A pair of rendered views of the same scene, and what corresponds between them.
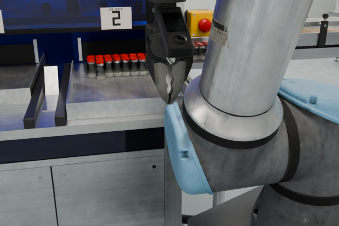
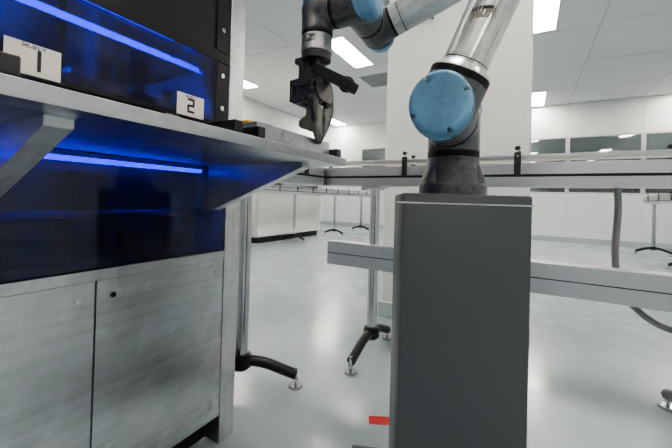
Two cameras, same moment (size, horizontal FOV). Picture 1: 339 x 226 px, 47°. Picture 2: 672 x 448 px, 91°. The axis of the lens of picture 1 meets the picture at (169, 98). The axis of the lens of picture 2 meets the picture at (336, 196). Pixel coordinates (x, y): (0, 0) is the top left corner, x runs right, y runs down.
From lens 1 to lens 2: 0.71 m
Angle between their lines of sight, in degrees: 51
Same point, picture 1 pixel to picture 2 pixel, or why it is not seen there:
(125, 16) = (199, 106)
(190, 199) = not seen: hidden behind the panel
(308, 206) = (474, 157)
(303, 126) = not seen: hidden behind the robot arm
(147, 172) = (208, 280)
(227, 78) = (489, 38)
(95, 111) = (275, 137)
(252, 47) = (505, 18)
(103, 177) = (163, 291)
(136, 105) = (300, 140)
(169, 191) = (226, 301)
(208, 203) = not seen: hidden behind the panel
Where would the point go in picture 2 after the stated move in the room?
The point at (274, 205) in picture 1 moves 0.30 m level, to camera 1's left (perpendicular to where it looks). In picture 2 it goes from (455, 164) to (375, 145)
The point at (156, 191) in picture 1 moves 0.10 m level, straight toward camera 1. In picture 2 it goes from (215, 303) to (234, 311)
